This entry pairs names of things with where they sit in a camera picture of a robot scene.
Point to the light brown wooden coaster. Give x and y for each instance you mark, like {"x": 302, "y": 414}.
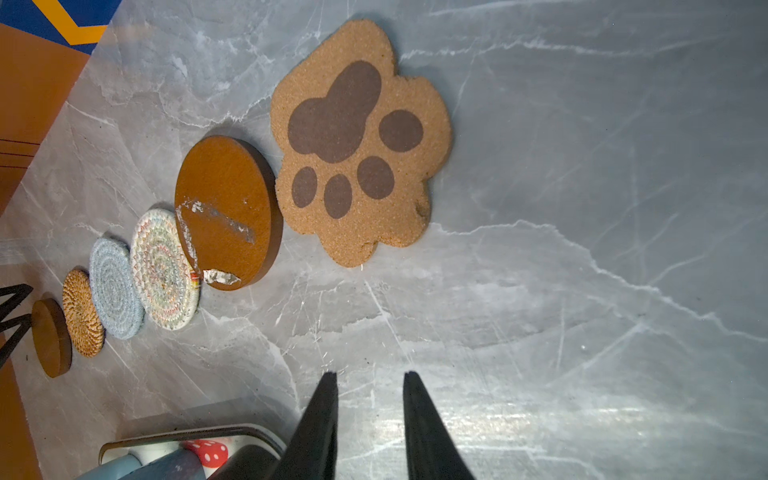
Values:
{"x": 51, "y": 338}

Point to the black mug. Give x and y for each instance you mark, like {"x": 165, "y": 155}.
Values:
{"x": 251, "y": 462}

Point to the blue mug back middle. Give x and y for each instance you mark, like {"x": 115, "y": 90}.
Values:
{"x": 179, "y": 464}

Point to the grey blue rope coaster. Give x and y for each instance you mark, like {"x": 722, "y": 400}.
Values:
{"x": 113, "y": 290}

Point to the multicolour woven coaster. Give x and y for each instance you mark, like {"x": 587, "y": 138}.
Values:
{"x": 167, "y": 285}

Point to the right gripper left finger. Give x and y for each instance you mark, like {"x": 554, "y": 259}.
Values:
{"x": 312, "y": 451}

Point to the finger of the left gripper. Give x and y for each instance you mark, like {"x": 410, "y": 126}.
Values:
{"x": 12, "y": 296}
{"x": 21, "y": 326}

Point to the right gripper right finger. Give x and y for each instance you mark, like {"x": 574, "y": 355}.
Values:
{"x": 430, "y": 451}

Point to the cork paw print coaster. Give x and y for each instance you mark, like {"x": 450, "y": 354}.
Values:
{"x": 360, "y": 143}

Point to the white strawberry serving tray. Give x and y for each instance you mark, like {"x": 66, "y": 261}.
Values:
{"x": 212, "y": 445}

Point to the dark brown wooden coaster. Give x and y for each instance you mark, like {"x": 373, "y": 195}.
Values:
{"x": 229, "y": 223}

